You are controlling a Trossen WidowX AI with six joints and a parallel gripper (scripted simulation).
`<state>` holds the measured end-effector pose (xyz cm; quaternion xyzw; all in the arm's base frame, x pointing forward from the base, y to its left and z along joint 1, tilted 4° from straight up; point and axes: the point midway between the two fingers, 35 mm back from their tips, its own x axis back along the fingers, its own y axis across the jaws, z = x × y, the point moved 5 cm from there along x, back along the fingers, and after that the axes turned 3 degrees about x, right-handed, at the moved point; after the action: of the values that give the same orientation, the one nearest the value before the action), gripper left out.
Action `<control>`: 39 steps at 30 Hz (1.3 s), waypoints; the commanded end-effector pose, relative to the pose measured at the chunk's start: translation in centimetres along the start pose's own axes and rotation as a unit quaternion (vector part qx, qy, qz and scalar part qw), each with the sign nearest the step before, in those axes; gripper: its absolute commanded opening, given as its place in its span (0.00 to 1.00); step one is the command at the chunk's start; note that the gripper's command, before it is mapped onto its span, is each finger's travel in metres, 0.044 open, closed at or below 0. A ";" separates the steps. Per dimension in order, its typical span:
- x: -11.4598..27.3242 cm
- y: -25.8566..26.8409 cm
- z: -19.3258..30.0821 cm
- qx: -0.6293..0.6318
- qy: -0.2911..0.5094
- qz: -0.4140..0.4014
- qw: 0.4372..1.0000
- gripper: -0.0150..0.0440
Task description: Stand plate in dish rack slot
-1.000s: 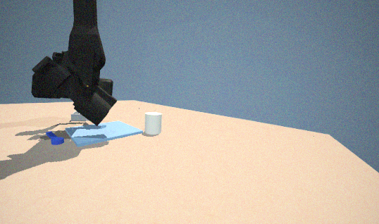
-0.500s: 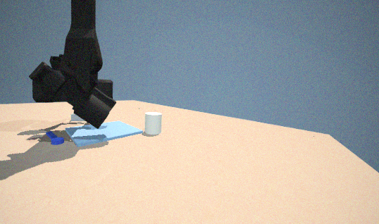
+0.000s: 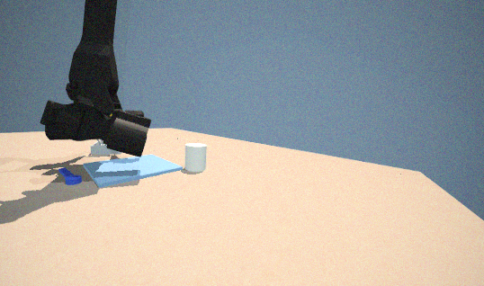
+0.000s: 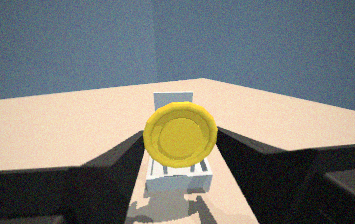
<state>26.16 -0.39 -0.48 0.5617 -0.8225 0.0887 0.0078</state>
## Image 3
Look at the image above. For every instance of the white cylinder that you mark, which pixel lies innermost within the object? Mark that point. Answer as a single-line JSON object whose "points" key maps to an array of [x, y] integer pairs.
{"points": [[195, 157]]}

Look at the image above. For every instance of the white dish rack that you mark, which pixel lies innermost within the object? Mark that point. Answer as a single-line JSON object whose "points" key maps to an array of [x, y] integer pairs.
{"points": [[99, 148]]}

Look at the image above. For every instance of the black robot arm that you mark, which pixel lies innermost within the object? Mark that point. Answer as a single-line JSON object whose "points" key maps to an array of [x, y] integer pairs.
{"points": [[93, 83]]}

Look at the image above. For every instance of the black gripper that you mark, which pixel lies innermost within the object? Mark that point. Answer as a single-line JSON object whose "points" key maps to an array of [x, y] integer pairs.
{"points": [[54, 134]]}

